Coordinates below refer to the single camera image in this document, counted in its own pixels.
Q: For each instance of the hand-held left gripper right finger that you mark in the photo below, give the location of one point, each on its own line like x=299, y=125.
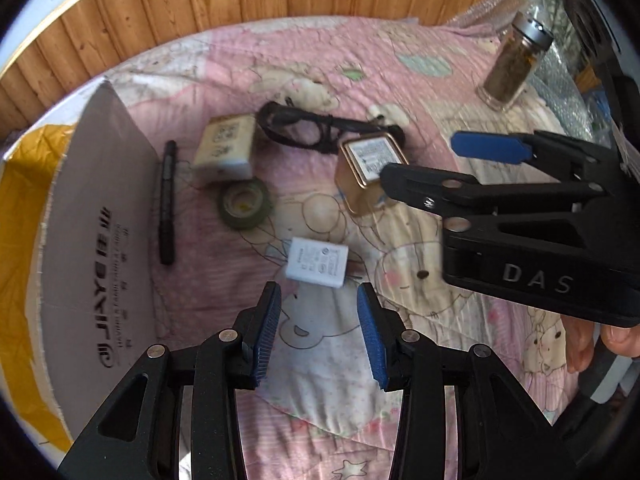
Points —
x=370, y=335

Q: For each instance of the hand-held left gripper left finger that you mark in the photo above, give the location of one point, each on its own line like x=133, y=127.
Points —
x=267, y=330

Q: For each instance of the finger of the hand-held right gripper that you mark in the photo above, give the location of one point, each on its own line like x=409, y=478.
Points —
x=425, y=185
x=490, y=146

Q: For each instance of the gold tin box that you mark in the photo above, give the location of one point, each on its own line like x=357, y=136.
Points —
x=360, y=190

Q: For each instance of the white charger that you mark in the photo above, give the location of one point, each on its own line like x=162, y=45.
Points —
x=317, y=262

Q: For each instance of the black marker pen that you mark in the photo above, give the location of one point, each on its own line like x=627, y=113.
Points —
x=167, y=200

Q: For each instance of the cardboard box with yellow lining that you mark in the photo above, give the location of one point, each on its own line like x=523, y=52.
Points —
x=100, y=185

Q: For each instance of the person's right hand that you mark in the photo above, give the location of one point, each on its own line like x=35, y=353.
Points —
x=580, y=345

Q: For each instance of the pink printed bear blanket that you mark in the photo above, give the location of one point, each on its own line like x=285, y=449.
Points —
x=440, y=90

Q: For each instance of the glass bottle with metal lid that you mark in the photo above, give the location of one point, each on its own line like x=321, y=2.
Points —
x=510, y=70

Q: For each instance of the dark tape roll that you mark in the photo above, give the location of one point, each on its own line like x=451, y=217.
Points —
x=265, y=205

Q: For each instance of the small cream box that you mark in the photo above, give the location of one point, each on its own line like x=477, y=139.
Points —
x=225, y=150

